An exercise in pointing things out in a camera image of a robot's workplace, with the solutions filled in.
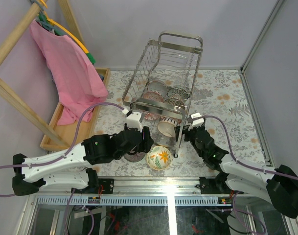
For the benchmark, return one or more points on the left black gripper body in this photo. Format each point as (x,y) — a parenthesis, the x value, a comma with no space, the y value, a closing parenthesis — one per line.
(146,138)

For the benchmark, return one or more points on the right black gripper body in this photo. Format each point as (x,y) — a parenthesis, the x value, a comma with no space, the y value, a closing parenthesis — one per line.
(190,135)

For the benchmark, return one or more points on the cream bowl orange rim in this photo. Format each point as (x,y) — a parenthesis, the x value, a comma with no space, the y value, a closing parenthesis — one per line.
(167,126)

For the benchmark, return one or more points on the purple striped bowl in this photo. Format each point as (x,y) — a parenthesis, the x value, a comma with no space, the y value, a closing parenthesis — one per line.
(134,158)

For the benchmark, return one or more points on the orange flower patterned bowl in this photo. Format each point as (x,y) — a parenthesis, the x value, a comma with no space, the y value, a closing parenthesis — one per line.
(159,158)

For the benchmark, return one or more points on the brown patterned bowl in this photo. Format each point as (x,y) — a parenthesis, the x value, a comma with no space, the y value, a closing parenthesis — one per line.
(175,102)

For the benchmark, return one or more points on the blue patterned bowl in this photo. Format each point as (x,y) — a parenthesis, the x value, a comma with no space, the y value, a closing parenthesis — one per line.
(178,93)

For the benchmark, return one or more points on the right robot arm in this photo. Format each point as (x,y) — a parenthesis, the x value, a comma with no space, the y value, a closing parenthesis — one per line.
(278,186)

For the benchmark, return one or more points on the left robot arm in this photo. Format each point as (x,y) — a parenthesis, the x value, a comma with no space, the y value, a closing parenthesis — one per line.
(73,167)

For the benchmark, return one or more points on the stainless steel dish rack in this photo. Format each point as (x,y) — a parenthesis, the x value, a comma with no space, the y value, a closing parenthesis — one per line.
(174,59)

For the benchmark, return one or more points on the wooden tray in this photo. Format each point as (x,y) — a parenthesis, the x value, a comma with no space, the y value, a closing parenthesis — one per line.
(67,132)

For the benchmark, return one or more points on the pink cloth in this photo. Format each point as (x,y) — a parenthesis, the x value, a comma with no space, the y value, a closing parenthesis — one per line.
(78,84)

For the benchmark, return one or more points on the yellow plastic hanger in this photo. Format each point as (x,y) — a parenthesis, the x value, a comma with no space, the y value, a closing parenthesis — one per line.
(41,4)

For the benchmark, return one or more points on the green plastic hanger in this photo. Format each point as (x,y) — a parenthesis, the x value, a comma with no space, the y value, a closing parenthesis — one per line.
(51,25)

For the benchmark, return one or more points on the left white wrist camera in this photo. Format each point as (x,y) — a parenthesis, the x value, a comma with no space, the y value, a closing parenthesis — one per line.
(134,119)

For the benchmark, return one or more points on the aluminium rail frame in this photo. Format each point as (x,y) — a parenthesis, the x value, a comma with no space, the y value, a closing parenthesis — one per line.
(130,191)

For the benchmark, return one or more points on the aluminium corner post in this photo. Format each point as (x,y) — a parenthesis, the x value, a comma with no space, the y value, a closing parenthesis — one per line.
(267,25)

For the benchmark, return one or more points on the wooden clothes rack frame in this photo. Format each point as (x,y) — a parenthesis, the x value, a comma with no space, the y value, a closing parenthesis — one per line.
(24,70)

